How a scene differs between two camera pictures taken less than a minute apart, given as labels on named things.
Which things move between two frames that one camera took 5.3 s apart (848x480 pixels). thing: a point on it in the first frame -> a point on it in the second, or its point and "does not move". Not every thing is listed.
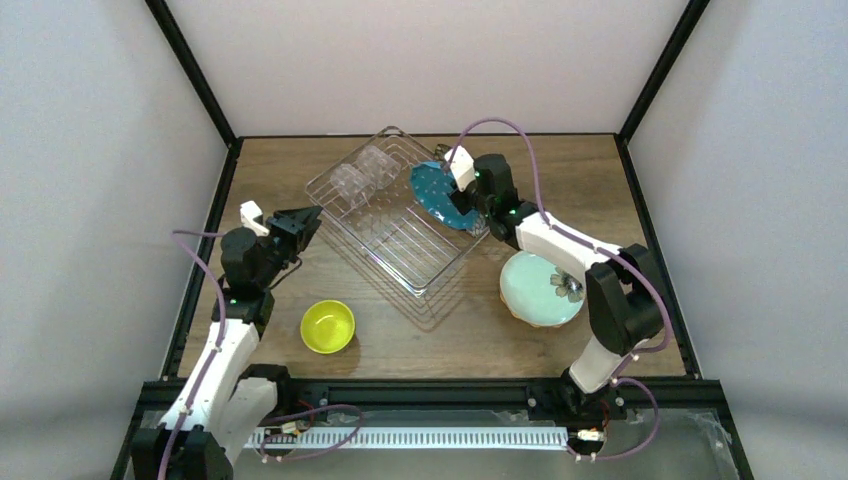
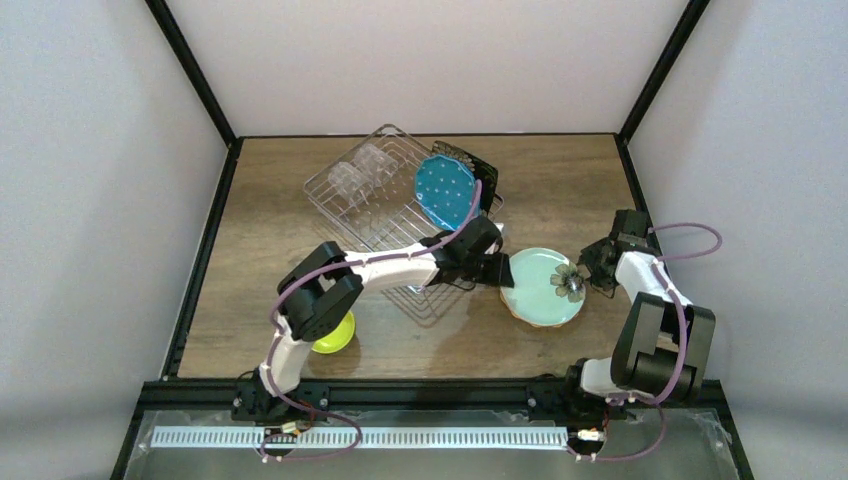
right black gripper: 466,199 -> 597,263
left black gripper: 287,230 -> 491,268
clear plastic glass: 377,165 does not move
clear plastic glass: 352,185 does not move
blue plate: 431,186 does not move
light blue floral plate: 539,292 does not move
